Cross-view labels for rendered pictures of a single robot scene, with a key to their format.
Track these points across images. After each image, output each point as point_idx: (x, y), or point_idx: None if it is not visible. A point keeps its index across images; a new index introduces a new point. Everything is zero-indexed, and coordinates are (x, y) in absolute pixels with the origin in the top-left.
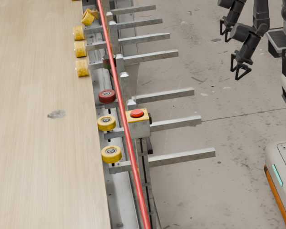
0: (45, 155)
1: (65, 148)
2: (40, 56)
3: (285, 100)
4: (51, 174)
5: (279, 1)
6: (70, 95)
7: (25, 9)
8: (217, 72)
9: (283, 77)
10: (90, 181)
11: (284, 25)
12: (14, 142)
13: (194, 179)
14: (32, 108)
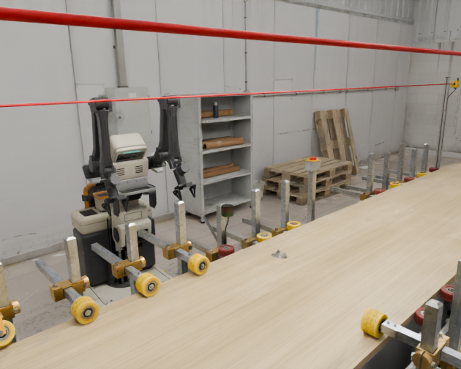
0: (327, 239)
1: (311, 236)
2: (161, 329)
3: (137, 237)
4: (338, 230)
5: None
6: (243, 263)
7: None
8: None
9: (124, 226)
10: (325, 220)
11: (120, 185)
12: (334, 255)
13: None
14: (285, 270)
